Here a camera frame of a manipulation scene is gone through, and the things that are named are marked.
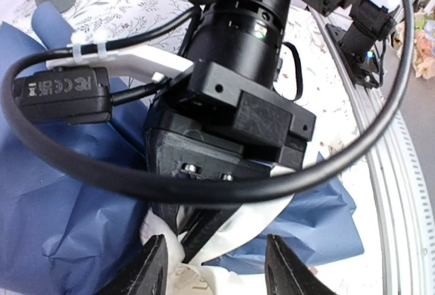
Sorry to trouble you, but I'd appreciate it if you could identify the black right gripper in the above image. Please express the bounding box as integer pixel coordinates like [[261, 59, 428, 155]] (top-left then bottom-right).
[[143, 61, 316, 264]]

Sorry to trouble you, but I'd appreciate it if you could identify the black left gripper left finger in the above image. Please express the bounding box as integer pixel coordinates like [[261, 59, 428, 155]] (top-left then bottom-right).
[[108, 235, 169, 295]]

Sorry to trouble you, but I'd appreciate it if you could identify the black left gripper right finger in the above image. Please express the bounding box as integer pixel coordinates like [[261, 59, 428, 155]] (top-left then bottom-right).
[[264, 234, 334, 295]]

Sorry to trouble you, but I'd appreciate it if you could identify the clear plastic wrap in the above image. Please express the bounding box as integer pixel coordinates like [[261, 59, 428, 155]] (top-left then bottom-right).
[[140, 195, 293, 294]]

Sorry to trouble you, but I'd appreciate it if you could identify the blue wrapping paper sheet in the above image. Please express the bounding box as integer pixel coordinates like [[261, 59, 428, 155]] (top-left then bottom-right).
[[0, 1, 366, 292]]

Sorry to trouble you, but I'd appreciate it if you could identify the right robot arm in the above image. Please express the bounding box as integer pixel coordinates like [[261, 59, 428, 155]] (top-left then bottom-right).
[[144, 0, 396, 181]]

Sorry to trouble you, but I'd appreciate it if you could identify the background flower bouquet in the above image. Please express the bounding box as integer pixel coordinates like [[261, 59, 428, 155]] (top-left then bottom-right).
[[412, 10, 434, 80]]

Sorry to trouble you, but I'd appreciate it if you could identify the floral patterned tablecloth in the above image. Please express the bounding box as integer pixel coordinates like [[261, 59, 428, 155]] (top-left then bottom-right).
[[10, 0, 385, 295]]

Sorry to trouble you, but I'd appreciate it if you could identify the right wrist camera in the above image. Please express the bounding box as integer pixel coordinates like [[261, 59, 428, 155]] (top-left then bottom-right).
[[12, 43, 194, 126]]

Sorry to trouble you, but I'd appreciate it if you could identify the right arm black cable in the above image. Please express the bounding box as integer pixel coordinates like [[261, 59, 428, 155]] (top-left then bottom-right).
[[0, 0, 415, 206]]

